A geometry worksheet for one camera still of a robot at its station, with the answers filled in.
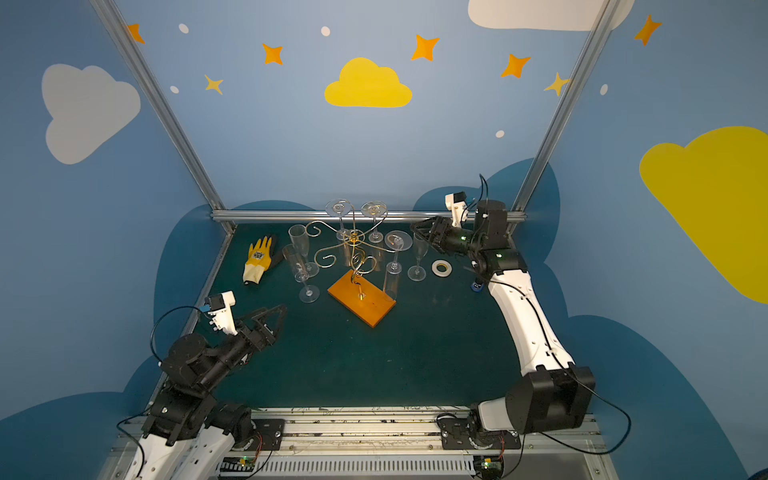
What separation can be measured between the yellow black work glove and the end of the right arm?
666 millimetres

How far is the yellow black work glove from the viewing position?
3.45 feet

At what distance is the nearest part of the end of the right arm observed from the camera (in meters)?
0.65
